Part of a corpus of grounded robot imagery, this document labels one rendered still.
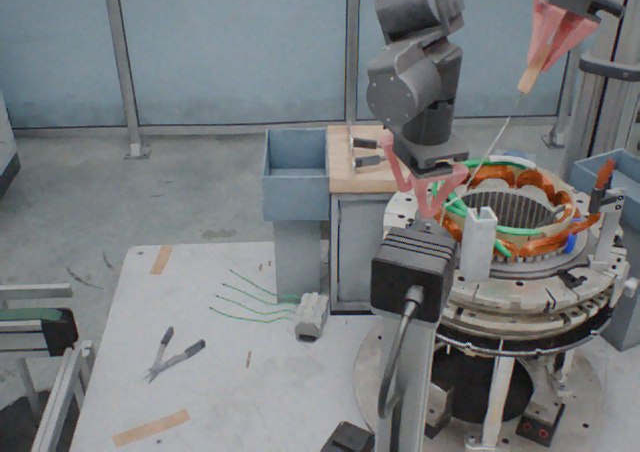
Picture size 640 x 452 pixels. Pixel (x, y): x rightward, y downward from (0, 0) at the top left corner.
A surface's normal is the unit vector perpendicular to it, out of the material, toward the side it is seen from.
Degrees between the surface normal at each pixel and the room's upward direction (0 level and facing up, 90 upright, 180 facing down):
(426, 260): 0
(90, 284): 0
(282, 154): 90
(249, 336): 0
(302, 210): 90
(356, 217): 90
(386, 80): 90
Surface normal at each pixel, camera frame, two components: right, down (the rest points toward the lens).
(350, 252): 0.01, 0.56
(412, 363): -0.37, 0.52
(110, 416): 0.00, -0.83
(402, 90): -0.56, 0.47
